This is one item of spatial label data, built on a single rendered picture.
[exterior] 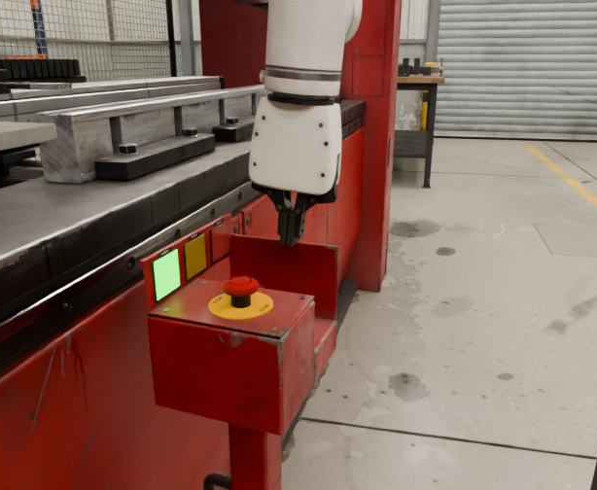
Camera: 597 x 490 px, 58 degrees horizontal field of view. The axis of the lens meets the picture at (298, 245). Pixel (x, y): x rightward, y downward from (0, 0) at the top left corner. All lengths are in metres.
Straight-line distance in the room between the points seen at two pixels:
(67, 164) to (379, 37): 1.75
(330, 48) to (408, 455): 1.26
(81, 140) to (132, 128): 0.13
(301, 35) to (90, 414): 0.48
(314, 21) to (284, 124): 0.11
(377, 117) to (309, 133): 1.79
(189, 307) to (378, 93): 1.87
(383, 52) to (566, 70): 5.86
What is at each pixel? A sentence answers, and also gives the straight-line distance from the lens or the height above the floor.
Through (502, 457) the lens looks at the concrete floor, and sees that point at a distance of 1.70.
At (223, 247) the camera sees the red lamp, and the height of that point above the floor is 0.80.
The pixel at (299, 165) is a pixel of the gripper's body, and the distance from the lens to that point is 0.61.
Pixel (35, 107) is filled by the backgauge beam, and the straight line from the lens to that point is 1.15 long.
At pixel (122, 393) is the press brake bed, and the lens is 0.74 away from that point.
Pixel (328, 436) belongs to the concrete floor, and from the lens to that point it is 1.68.
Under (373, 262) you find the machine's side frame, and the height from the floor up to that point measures 0.15.
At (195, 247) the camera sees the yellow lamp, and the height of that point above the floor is 0.82.
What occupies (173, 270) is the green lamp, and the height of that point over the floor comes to 0.81.
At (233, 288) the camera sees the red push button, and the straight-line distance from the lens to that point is 0.58.
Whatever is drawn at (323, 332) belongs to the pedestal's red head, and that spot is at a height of 0.70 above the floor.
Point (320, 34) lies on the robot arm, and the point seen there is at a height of 1.06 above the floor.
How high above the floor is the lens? 1.04
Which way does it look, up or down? 19 degrees down
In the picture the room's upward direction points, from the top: straight up
